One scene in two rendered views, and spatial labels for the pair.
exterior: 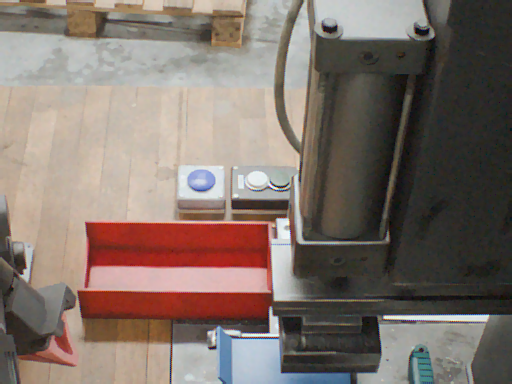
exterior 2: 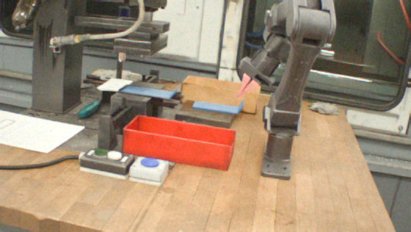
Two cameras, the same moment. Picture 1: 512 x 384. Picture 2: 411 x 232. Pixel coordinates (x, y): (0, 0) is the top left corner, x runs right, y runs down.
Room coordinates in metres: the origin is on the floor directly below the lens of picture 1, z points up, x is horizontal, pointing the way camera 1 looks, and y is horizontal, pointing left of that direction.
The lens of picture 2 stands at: (1.85, 0.34, 1.32)
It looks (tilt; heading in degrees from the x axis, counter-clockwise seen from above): 17 degrees down; 191
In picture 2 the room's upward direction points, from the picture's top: 7 degrees clockwise
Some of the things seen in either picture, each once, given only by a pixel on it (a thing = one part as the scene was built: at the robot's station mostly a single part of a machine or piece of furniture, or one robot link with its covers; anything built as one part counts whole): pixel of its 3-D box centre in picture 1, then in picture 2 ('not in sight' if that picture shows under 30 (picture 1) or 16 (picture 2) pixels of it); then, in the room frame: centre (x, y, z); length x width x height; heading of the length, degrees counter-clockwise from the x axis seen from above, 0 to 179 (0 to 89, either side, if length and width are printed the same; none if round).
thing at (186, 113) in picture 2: not in sight; (207, 113); (0.50, 0.09, 0.91); 0.17 x 0.16 x 0.02; 3
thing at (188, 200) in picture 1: (201, 195); (148, 176); (0.99, 0.07, 0.90); 0.07 x 0.07 x 0.06; 3
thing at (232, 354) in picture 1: (283, 358); (151, 88); (0.65, -0.05, 1.00); 0.15 x 0.07 x 0.03; 93
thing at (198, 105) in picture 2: not in sight; (219, 103); (0.46, 0.11, 0.93); 0.15 x 0.07 x 0.03; 96
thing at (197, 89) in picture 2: not in sight; (221, 95); (0.34, 0.10, 0.93); 0.25 x 0.13 x 0.08; 93
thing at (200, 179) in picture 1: (201, 182); (149, 164); (0.99, 0.07, 0.93); 0.04 x 0.04 x 0.02
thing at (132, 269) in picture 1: (177, 269); (180, 141); (0.83, 0.09, 0.93); 0.25 x 0.12 x 0.06; 93
